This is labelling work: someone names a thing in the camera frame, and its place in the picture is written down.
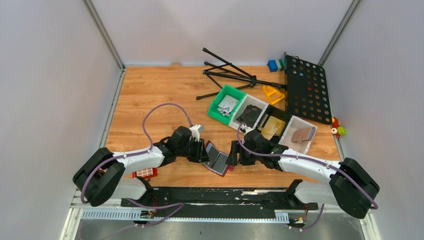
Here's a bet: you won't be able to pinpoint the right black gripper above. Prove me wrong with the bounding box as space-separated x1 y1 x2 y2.
226 141 262 167

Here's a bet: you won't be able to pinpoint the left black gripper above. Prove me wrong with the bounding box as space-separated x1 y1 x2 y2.
177 137 212 163

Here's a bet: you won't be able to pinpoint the red leather card holder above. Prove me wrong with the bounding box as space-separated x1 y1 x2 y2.
202 141 232 177

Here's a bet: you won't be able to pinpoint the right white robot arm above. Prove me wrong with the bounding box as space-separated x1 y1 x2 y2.
226 124 380 219

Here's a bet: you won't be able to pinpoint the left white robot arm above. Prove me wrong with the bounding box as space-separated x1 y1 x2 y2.
72 124 209 207

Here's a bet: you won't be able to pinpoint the grey card in holder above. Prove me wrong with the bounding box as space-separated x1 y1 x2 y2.
211 153 228 176

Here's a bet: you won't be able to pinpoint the brown leather card pouch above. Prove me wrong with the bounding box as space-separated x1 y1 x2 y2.
291 127 316 143

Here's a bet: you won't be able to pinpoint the black parts in bin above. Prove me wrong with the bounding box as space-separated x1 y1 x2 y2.
236 104 264 129

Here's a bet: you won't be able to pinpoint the grey metal parts in bin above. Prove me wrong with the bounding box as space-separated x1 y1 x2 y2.
217 95 239 117

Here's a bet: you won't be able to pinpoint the red building brick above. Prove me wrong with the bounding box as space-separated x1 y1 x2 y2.
132 167 158 179

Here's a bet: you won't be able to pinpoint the white bin with black parts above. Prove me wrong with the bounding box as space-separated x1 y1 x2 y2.
228 94 269 130

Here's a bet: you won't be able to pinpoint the black plastic bin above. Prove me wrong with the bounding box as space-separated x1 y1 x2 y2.
255 105 293 143

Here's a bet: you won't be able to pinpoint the green plastic bin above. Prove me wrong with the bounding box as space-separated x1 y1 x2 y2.
207 85 246 125

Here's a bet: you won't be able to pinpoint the white bin at end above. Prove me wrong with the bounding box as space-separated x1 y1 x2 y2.
278 116 318 154

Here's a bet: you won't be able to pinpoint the yellow plastic triangle piece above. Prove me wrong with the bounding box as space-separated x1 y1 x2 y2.
262 85 286 105

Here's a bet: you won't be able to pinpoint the black folding tripod stand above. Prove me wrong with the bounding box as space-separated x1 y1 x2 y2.
202 47 288 90

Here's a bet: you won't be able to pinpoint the black perforated metal panel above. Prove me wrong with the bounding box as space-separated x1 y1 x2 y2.
284 54 333 125

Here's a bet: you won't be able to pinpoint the blue toy block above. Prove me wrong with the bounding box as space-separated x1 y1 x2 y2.
267 59 282 72

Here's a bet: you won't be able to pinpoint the green toy block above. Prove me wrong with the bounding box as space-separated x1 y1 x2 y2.
278 59 286 71

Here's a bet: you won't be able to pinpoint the colourful small toy pile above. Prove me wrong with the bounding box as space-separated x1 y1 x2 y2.
331 117 347 139

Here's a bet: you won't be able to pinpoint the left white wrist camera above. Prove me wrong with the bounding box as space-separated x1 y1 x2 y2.
189 124 205 142

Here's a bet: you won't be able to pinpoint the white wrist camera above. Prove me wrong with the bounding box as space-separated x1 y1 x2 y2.
189 124 205 142
239 123 254 135

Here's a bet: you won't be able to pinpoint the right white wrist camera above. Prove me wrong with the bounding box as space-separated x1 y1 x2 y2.
239 123 254 135

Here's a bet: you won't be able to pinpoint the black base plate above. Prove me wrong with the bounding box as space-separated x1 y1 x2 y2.
137 180 319 219

